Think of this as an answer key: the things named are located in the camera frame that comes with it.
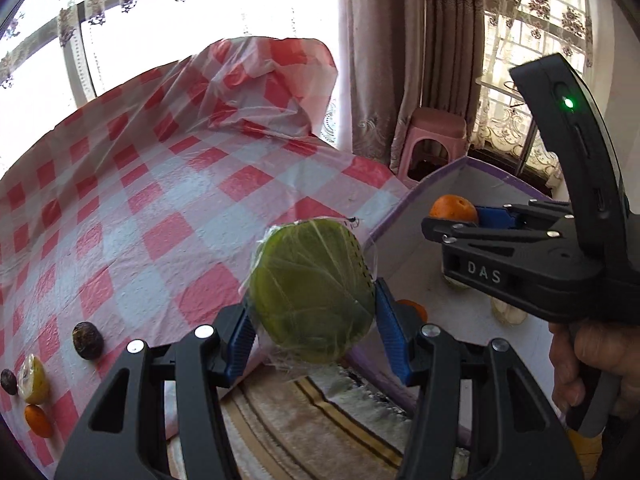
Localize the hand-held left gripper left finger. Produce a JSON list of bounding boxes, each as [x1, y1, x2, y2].
[[54, 302, 258, 480]]

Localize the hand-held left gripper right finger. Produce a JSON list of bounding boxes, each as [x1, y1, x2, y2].
[[372, 277, 583, 480]]

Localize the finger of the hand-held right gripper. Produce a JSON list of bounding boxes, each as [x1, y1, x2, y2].
[[421, 217, 581, 251], [475, 200, 576, 231]]

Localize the medium orange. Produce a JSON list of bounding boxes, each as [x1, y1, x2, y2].
[[429, 194, 479, 223]]

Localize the small orange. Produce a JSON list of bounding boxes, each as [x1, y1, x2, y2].
[[395, 299, 429, 323]]

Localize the purple-edged cardboard box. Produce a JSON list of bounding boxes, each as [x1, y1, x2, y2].
[[345, 156, 573, 453]]

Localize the large green cabbage half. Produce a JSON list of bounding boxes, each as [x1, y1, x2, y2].
[[248, 218, 377, 365]]

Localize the person's right hand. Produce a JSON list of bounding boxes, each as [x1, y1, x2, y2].
[[548, 317, 640, 413]]

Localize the pink plastic stool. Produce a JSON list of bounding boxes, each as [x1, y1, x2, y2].
[[390, 107, 468, 188]]

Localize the striped woven blanket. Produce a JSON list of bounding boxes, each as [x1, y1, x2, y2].
[[167, 360, 471, 480]]

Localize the dark wrinkled passion fruit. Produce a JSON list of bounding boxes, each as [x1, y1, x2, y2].
[[72, 322, 105, 361]]

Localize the red white checked plastic tablecloth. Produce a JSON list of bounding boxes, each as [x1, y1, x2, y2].
[[0, 36, 416, 468]]

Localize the patterned brown drape curtain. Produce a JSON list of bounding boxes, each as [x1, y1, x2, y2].
[[337, 0, 483, 171]]

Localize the large orange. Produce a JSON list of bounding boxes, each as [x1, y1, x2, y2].
[[24, 404, 53, 437]]

